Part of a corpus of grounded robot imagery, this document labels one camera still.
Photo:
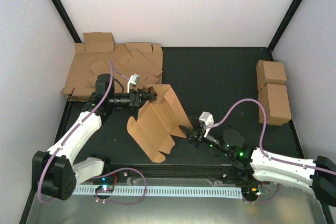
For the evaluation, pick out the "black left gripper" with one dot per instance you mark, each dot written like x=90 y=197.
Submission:
x=134 y=94

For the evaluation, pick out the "small folded cardboard box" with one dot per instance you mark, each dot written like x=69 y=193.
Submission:
x=99 y=42

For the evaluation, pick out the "loose top cardboard blank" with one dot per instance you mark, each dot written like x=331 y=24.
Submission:
x=143 y=59

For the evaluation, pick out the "black left corner frame post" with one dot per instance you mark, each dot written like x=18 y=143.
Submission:
x=66 y=20

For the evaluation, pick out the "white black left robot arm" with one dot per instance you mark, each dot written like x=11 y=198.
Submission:
x=54 y=172

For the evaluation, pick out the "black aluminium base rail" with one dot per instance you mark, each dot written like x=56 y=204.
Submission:
x=212 y=172

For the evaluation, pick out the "black corner frame post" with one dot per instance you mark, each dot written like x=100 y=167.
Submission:
x=295 y=4
x=66 y=20

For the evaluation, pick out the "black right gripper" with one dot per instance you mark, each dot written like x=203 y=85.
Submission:
x=195 y=136

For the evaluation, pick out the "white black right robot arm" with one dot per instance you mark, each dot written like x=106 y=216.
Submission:
x=312 y=176

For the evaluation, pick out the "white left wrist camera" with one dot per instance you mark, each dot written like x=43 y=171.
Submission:
x=132 y=82

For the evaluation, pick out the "folded cardboard box front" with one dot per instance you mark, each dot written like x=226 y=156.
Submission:
x=274 y=99

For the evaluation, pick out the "metal base plate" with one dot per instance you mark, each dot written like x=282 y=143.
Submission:
x=280 y=205

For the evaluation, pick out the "black right corner frame post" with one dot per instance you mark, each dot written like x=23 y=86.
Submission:
x=295 y=4

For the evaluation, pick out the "stack of flat cardboard blanks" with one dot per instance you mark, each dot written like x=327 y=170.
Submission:
x=76 y=83

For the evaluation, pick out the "light blue slotted cable duct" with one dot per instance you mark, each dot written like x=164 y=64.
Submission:
x=159 y=191

